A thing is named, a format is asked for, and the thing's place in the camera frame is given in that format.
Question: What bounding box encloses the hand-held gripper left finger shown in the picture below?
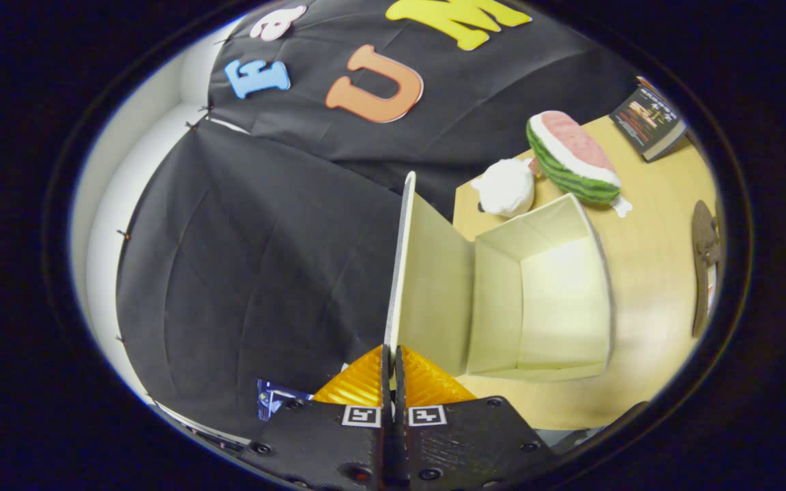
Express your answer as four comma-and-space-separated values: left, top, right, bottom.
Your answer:
238, 344, 394, 491

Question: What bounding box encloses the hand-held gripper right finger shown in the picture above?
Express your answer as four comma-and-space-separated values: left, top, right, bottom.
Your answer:
394, 344, 559, 491

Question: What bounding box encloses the cream fabric storage box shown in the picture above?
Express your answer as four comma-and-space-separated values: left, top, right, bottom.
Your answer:
384, 170, 616, 383

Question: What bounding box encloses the brown suede moccasin shoe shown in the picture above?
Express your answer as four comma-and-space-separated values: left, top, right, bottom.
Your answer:
690, 199, 723, 339

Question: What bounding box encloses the blue shiny packet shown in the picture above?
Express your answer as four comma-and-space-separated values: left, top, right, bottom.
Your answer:
257, 378, 313, 421

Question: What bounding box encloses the white plush toy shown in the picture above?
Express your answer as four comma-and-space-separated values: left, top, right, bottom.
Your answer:
470, 158, 536, 219

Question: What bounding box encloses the watermelon slice plush toy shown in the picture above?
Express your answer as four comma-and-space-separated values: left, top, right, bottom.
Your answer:
526, 110, 633, 220

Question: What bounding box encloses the black cover book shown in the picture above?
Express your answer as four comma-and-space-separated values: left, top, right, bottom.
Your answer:
609, 76, 688, 163

